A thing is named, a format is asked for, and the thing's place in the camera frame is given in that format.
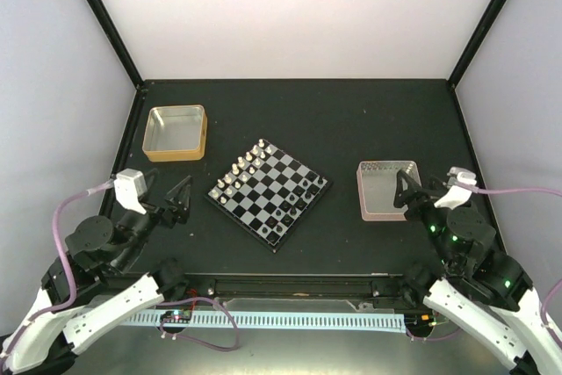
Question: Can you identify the pink metal tin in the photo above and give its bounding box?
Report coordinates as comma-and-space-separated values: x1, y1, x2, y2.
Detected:
357, 161, 421, 222

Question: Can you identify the black white chess board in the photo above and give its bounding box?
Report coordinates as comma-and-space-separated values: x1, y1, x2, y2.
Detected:
205, 139, 332, 253

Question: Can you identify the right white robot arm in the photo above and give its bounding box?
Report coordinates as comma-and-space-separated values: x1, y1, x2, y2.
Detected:
393, 167, 561, 374

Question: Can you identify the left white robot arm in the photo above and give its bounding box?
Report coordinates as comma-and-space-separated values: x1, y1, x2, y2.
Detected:
1, 169, 192, 374

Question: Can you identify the small green circuit board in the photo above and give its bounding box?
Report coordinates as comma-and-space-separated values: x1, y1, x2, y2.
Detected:
161, 310, 192, 324

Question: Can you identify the right small circuit board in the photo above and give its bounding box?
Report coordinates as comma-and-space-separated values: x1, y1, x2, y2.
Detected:
404, 313, 449, 328

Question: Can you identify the gold metal tin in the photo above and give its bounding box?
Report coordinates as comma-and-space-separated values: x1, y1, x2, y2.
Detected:
142, 105, 207, 162

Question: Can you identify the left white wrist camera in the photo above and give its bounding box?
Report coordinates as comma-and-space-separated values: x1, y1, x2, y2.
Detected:
113, 169, 148, 215

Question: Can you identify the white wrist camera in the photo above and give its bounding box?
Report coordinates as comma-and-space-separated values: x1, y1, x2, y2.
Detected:
113, 169, 148, 215
434, 166, 477, 210

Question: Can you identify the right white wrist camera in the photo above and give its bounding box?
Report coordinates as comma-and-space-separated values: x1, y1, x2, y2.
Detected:
434, 166, 477, 210

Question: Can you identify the black front rail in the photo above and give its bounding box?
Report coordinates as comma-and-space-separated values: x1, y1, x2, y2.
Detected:
126, 273, 422, 306

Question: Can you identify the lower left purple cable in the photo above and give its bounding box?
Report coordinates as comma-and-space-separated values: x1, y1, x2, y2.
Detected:
160, 295, 241, 353

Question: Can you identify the light blue cable duct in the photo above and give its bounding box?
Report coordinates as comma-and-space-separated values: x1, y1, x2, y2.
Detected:
121, 309, 407, 334

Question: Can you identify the left black frame post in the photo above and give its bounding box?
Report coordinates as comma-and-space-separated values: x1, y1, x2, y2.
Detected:
85, 0, 144, 90

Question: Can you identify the black frame post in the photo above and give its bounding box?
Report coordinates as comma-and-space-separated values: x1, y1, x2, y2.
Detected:
85, 0, 144, 90
448, 0, 508, 89

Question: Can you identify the right black frame post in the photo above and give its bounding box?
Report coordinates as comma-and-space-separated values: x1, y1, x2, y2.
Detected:
448, 0, 508, 89

